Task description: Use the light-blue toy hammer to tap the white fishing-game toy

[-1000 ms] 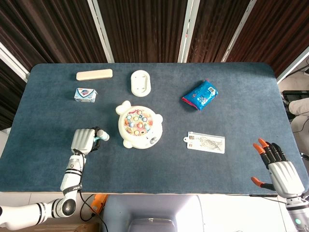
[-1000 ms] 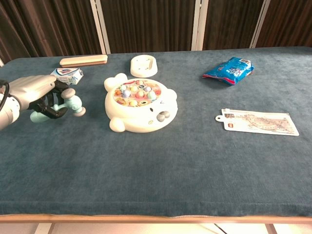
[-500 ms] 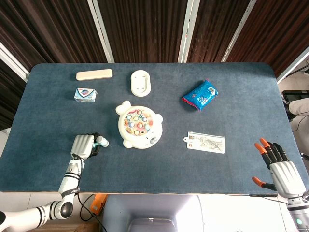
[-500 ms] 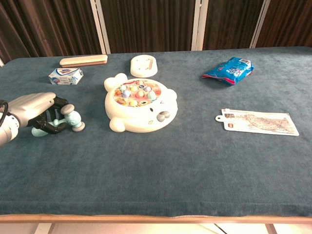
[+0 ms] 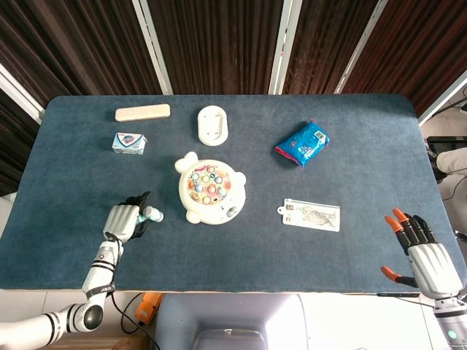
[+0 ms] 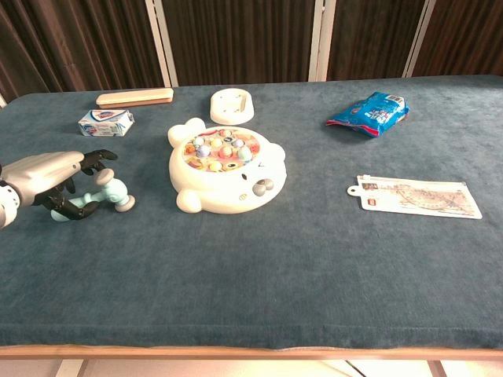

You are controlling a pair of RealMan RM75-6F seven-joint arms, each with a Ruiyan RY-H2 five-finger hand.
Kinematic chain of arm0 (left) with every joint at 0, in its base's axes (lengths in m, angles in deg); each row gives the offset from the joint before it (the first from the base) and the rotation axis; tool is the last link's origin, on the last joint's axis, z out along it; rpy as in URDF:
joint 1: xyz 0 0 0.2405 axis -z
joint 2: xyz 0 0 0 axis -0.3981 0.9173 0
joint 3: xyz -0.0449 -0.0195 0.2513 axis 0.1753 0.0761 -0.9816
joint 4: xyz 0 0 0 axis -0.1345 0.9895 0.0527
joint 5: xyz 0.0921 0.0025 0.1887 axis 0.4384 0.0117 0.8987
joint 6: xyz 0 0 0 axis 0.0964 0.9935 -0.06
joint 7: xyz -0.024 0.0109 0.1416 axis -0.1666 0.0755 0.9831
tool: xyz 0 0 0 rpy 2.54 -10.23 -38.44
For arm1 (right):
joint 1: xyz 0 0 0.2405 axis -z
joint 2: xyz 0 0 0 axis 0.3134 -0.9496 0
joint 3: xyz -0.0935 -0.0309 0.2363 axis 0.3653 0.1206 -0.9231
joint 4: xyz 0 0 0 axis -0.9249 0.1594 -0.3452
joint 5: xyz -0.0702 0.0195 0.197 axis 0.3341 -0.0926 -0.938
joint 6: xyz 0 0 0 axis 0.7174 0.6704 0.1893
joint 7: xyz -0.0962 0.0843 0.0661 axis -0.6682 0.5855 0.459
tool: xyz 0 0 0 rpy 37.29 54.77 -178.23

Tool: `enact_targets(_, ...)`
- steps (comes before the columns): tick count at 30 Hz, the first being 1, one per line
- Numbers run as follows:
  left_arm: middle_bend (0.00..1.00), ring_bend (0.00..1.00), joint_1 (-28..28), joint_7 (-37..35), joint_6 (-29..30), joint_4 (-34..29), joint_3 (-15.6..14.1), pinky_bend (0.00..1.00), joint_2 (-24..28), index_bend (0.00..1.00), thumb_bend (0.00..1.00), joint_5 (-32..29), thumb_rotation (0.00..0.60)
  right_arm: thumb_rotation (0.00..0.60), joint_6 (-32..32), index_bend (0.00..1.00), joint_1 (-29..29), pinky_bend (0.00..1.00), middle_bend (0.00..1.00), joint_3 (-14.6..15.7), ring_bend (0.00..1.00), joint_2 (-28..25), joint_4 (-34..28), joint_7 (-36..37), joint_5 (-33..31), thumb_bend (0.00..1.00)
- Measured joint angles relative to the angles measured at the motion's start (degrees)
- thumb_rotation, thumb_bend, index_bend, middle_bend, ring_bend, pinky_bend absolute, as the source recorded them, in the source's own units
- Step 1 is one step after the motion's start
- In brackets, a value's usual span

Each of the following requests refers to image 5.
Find orange device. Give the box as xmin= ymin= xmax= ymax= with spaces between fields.
xmin=134 ymin=292 xmax=163 ymax=325

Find black floor cable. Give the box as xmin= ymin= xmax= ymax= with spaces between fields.
xmin=110 ymin=292 xmax=161 ymax=350

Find light blue toy hammer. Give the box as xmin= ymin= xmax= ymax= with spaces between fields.
xmin=136 ymin=206 xmax=164 ymax=224

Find person's white trouser knee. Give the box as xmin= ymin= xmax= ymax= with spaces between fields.
xmin=436 ymin=147 xmax=467 ymax=176

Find blue snack packet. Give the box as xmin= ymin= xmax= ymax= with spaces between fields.
xmin=274 ymin=119 xmax=331 ymax=169

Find clear ruler set pouch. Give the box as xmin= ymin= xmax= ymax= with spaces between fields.
xmin=277 ymin=198 xmax=341 ymax=233

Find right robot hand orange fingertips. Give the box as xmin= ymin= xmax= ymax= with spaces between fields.
xmin=380 ymin=207 xmax=464 ymax=302

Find white oval plastic tray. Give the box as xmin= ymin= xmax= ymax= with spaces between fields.
xmin=197 ymin=105 xmax=229 ymax=147

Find beige oblong case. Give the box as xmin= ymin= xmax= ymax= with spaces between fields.
xmin=115 ymin=104 xmax=171 ymax=123

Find blue white soap box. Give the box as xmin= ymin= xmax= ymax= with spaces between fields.
xmin=111 ymin=131 xmax=149 ymax=156

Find white bear whack-a-mole toy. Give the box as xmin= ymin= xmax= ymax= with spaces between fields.
xmin=174 ymin=152 xmax=247 ymax=225

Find blue table mat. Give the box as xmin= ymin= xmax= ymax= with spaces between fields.
xmin=0 ymin=93 xmax=463 ymax=294

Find left robot hand grey black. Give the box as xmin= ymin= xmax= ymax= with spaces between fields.
xmin=102 ymin=191 xmax=153 ymax=244

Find white partition post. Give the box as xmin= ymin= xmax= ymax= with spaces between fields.
xmin=268 ymin=0 xmax=303 ymax=96
xmin=0 ymin=63 xmax=45 ymax=125
xmin=333 ymin=0 xmax=388 ymax=95
xmin=131 ymin=0 xmax=174 ymax=96
xmin=417 ymin=69 xmax=467 ymax=127

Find grey robot torso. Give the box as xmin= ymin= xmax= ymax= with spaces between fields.
xmin=155 ymin=293 xmax=311 ymax=350

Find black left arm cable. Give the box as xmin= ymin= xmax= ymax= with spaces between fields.
xmin=107 ymin=233 xmax=124 ymax=295

